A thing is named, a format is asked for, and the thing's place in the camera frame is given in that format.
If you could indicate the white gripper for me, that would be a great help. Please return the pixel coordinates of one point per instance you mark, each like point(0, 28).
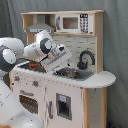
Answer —
point(59, 54)

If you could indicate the wooden toy kitchen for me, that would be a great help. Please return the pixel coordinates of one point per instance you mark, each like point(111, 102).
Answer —
point(93, 89)

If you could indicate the black toy faucet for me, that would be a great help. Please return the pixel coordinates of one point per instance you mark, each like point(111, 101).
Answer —
point(83, 64)

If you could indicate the grey toy sink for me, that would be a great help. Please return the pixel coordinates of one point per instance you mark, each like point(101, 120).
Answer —
point(72, 73)

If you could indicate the black toy stovetop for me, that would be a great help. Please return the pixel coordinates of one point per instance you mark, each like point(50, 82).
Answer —
point(33, 66)

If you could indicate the toy microwave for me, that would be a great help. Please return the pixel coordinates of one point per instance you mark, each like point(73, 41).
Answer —
point(74, 23)

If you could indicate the grey range hood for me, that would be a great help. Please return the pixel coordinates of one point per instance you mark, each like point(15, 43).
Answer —
point(42, 22)

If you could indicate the right oven knob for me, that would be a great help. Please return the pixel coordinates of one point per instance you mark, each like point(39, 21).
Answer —
point(35, 83)

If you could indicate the oven knob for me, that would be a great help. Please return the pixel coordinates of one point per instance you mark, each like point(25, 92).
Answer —
point(16, 78)
point(35, 83)

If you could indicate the white cabinet door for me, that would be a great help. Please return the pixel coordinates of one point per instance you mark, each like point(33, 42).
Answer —
point(65, 106)

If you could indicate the left oven knob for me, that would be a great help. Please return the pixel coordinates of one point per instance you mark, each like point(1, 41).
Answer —
point(16, 78)

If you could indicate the toy oven door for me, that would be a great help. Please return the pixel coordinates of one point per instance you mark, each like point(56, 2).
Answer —
point(28, 101)

